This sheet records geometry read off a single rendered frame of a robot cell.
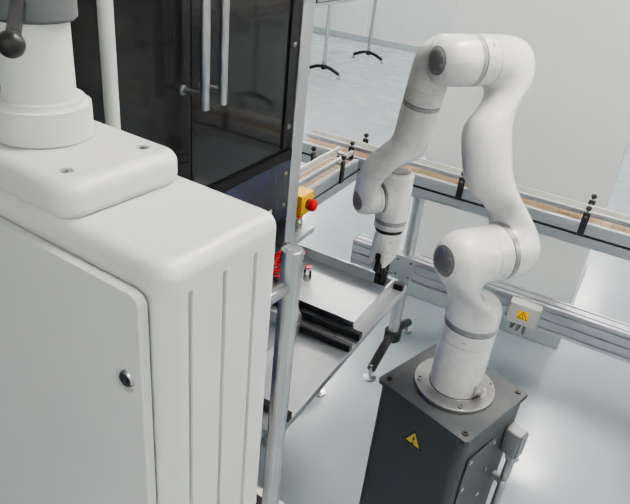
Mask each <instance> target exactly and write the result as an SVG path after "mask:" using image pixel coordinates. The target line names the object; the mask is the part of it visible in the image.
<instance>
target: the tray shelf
mask: <svg viewBox="0 0 630 504"><path fill-rule="evenodd" d="M406 290H407V285H405V288H404V290H403V291H402V292H401V291H398V290H395V289H393V290H392V291H391V292H390V293H389V294H388V295H387V296H386V297H385V298H384V299H383V301H382V302H381V303H380V304H379V305H378V306H377V307H376V308H375V309H374V310H373V311H372V312H371V314H370V315H369V316H368V317H367V318H366V319H365V320H364V321H363V322H362V323H361V324H360V325H359V327H358V328H357V329H356V330H358V331H361V332H362V338H361V339H360V341H357V340H354V339H352V338H350V337H347V336H345V335H343V334H340V333H338V332H336V333H338V334H337V335H336V337H339V338H341V339H343V340H346V341H348V342H350V343H353V345H352V350H351V351H350V352H349V353H348V352H346V351H344V350H341V349H339V348H337V347H334V346H332V345H330V344H327V343H325V342H323V341H320V340H318V339H316V338H313V337H311V336H309V335H306V334H304V333H302V332H299V333H298V334H297V335H296V336H295V344H294V353H293V363H292V373H291V383H290V393H289V403H288V410H289V411H291V412H292V418H291V419H290V421H289V422H288V423H286V430H287V429H288V428H289V427H290V425H291V424H292V423H293V422H294V421H295V420H296V418H297V417H298V416H299V415H300V414H301V413H302V412H303V410H304V409H305V408H306V407H307V406H308V405H309V403H310V402H311V401H312V400H313V399H314V398H315V396H316V395H317V394H318V393H319V392H320V391H321V390H322V388H323V387H324V386H325V385H326V384H327V383H328V381H329V380H330V379H331V378H332V377H333V376H334V374H335V373H336V372H337V371H338V370H339V369H340V368H341V366H342V365H343V364H344V363H345V362H346V361H347V359H348V358H349V357H350V356H351V355H352V354H353V352H354V351H355V350H356V349H357V348H358V347H359V346H360V344H361V343H362V342H363V341H364V340H365V339H366V337H367V336H368V335H369V334H370V333H371V332H372V330H373V329H374V328H375V327H376V326H377V325H378V324H379V322H380V321H381V320H382V319H383V318H384V317H385V315H386V314H387V313H388V312H389V311H390V310H391V308H392V307H393V306H394V305H395V304H396V303H397V302H398V300H399V299H400V298H401V297H402V296H403V295H404V293H405V292H406ZM272 366H273V358H272V359H271V360H270V361H269V362H268V363H267V364H266V374H265V387H264V398H265V399H267V400H269V401H270V391H271V379H272ZM268 416H269V413H267V412H265V411H263V414H262V428H261V430H263V431H265V432H267V428H268Z"/></svg>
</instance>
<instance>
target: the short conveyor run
mask: <svg viewBox="0 0 630 504"><path fill-rule="evenodd" d="M316 149H317V147H316V146H312V147H311V150H312V151H313V152H312V153H311V159H310V162H308V163H307V164H305V165H303V166H301V167H300V177H299V186H302V187H305V188H308V189H312V190H314V195H313V199H315V200H317V202H318V205H320V204H321V203H323V202H324V201H326V200H327V199H329V198H330V197H332V196H333V195H335V194H336V193H338V192H339V191H341V190H342V189H344V188H345V187H347V186H348V185H350V184H351V183H353V182H354V181H356V180H357V174H358V167H359V160H358V159H353V160H352V159H349V157H350V156H352V155H353V154H354V151H353V150H351V151H349V152H347V153H346V154H344V155H342V156H338V154H335V153H337V152H339V151H340V146H339V147H336V148H334V149H332V150H331V151H329V152H327V153H325V154H323V155H321V156H320V157H319V156H316V152H315V151H316ZM315 158H316V159H315Z"/></svg>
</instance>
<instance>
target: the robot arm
mask: <svg viewBox="0 0 630 504"><path fill-rule="evenodd" d="M534 74H535V57H534V53H533V51H532V49H531V47H530V45H529V44H528V43H527V42H526V41H524V40H523V39H521V38H519V37H516V36H512V35H505V34H467V33H440V34H438V35H437V36H434V37H432V38H430V39H428V40H426V41H425V42H424V43H423V44H422V45H421V46H420V48H419V49H418V51H417V53H416V55H415V57H414V60H413V63H412V67H411V70H410V74H409V78H408V81H407V85H406V89H405V93H404V96H403V100H402V104H401V108H400V112H399V116H398V119H397V123H396V127H395V131H394V134H393V136H392V137H391V139H390V140H388V141H387V142H386V143H384V144H383V145H381V146H380V147H379V148H377V149H376V150H375V151H374V152H373V153H372V154H371V155H370V156H369V157H368V158H367V159H366V160H365V162H364V163H363V165H362V167H361V169H360V171H359V174H358V177H357V180H356V184H355V188H354V193H353V206H354V208H355V210H356V211H357V212H358V213H360V214H375V219H374V226H375V229H376V231H375V234H374V238H373V241H372V245H371V250H370V255H369V260H368V263H369V264H372V263H373V262H374V261H375V260H376V261H375V265H374V269H373V271H374V272H375V278H374V283H376V284H379V285H382V286H384V285H385V284H386V283H387V277H388V272H387V271H388V270H389V268H390V263H391V262H392V261H393V259H394V258H395V257H396V256H397V253H398V249H399V243H400V235H401V234H402V233H403V231H404V230H405V227H406V224H407V216H408V211H409V205H410V199H411V194H412V188H413V183H414V177H415V174H414V172H413V171H411V170H410V169H407V168H405V167H400V166H402V165H404V164H406V163H408V162H411V161H413V160H416V159H418V158H420V157H421V156H422V155H423V154H424V153H425V152H426V150H427V148H428V145H429V142H430V139H431V136H432V133H433V130H434V127H435V124H436V121H437V118H438V115H439V111H440V108H441V105H442V102H443V99H444V96H445V93H446V89H447V87H480V86H482V87H483V91H484V94H483V98H482V101H481V103H480V105H479V106H478V108H477V109H476V110H475V112H474V113H473V114H472V115H471V116H470V117H469V119H468V120H467V121H466V123H465V124H464V126H463V129H462V133H461V157H462V169H463V175H464V179H465V183H466V185H467V187H468V189H469V191H470V192H471V194H472V195H473V196H474V197H475V198H476V199H478V200H479V201H480V202H481V203H482V204H483V205H484V207H485V208H486V210H487V213H488V216H489V224H488V225H481V226H474V227H468V228H462V229H458V230H454V231H452V232H449V233H448V234H446V235H445V236H443V237H442V238H441V239H440V241H439V242H438V244H437V246H436V248H435V250H434V254H433V266H434V269H435V271H436V273H437V275H438V276H439V278H440V279H441V281H442V282H443V284H444V285H445V287H446V290H447V294H448V302H447V307H446V311H445V315H444V319H443V323H442V327H441V331H440V335H439V339H438V343H437V347H436V351H435V355H434V358H431V359H427V360H425V361H423V362H422V363H421V364H419V366H418V367H417V369H416V371H415V375H414V383H415V386H416V388H417V390H418V392H419V393H420V394H421V395H422V397H423V398H424V399H426V400H427V401H428V402H429V403H431V404H432V405H434V406H436V407H438V408H440V409H442V410H445V411H448V412H451V413H456V414H475V413H479V412H482V411H484V410H486V409H487V408H488V407H489V406H490V405H491V404H492V402H493V400H494V397H495V388H494V385H493V383H492V381H491V379H490V378H489V377H488V376H487V375H486V374H485V372H486V369H487V365H488V362H489V359H490V355H491V352H492V349H493V346H494V342H495V339H496V336H497V332H498V329H499V326H500V322H501V318H502V305H501V302H500V300H499V299H498V297H497V296H496V295H495V294H493V293H491V292H490V291H488V290H485V289H483V287H484V286H485V285H486V284H487V283H490V282H495V281H501V280H506V279H511V278H516V277H520V276H523V275H525V274H526V273H528V272H530V271H531V270H532V269H533V268H534V267H535V265H536V264H537V262H538V260H539V257H540V250H541V248H540V239H539V235H538V232H537V229H536V227H535V225H534V223H533V221H532V219H531V216H530V215H529V213H528V211H527V209H526V207H525V205H524V203H523V201H522V199H521V197H520V194H519V192H518V190H517V187H516V184H515V180H514V175H513V164H512V127H513V121H514V118H515V114H516V112H517V109H518V107H519V105H520V104H521V102H522V100H523V98H524V97H525V95H526V93H527V92H528V90H529V88H530V86H531V84H532V82H533V78H534Z"/></svg>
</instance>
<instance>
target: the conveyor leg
mask: <svg viewBox="0 0 630 504"><path fill-rule="evenodd" d="M411 196H412V197H413V202H412V208H411V213H410V218H409V223H408V229H407V234H406V239H405V244H404V249H403V254H404V255H406V256H414V254H415V249H416V244H417V239H418V234H419V229H420V224H421V219H422V214H423V209H424V204H425V201H427V200H426V199H423V198H419V197H416V196H413V195H411ZM406 293H407V290H406V292H405V293H404V295H403V296H402V297H401V298H400V299H399V300H398V302H397V303H396V304H395V305H394V306H393V307H392V312H391V317H390V322H389V327H388V330H389V331H390V332H393V333H397V332H398V331H399V327H400V323H401V318H402V313H403V308H404V303H405V298H406Z"/></svg>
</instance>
